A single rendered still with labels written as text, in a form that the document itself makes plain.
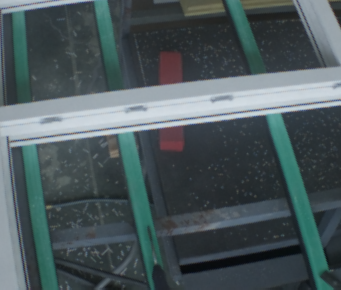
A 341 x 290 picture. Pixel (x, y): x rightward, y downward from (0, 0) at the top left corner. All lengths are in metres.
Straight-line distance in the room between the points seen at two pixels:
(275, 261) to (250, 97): 0.44
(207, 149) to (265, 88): 0.36
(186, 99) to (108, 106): 0.17
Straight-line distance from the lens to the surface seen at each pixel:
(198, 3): 2.29
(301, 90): 1.77
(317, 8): 1.94
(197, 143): 2.04
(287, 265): 1.93
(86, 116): 1.67
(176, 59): 2.15
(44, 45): 3.02
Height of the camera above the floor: 2.27
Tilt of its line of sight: 55 degrees down
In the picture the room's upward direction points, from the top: 8 degrees clockwise
